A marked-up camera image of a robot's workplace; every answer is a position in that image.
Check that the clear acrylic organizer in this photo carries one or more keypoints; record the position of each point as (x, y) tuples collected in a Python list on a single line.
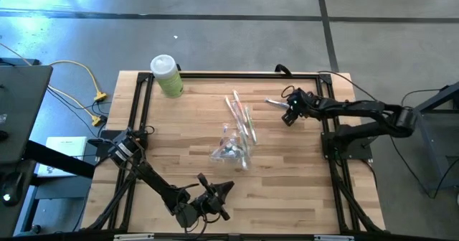
[(220, 153)]

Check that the orange toothbrush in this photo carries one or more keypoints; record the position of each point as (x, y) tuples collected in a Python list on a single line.
[(239, 103)]

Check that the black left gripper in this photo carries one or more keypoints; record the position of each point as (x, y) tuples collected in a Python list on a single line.
[(209, 205)]

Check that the black computer mouse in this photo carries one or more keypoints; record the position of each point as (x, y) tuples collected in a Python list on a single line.
[(12, 187)]

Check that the white cardboard box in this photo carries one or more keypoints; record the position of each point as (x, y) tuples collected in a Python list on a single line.
[(64, 151)]

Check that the wrapped white toothbrush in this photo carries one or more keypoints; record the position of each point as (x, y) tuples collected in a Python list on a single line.
[(233, 112)]

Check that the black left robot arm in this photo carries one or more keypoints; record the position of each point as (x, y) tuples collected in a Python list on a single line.
[(154, 180)]

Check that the dark grey metal cart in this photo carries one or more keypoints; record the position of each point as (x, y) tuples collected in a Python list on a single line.
[(437, 140)]

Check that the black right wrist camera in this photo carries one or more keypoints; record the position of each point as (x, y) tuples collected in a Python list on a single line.
[(289, 117)]

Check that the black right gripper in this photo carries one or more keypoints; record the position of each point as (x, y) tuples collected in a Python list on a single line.
[(306, 104)]

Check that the wrapped green toothbrush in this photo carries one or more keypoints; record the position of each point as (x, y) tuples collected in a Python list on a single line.
[(251, 124)]

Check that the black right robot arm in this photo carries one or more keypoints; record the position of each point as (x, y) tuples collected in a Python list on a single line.
[(358, 108)]

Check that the black aluminium table frame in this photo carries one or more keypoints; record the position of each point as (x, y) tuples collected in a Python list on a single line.
[(233, 75)]

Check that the black curved table clamp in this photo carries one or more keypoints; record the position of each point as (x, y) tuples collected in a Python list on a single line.
[(178, 67), (283, 69)]

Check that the black desk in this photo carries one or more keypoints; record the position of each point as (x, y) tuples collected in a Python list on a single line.
[(21, 108)]

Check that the blue toothbrush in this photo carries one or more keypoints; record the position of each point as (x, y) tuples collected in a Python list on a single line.
[(274, 102)]

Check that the green disinfecting wipes canister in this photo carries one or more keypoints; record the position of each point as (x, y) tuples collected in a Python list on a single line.
[(168, 79)]

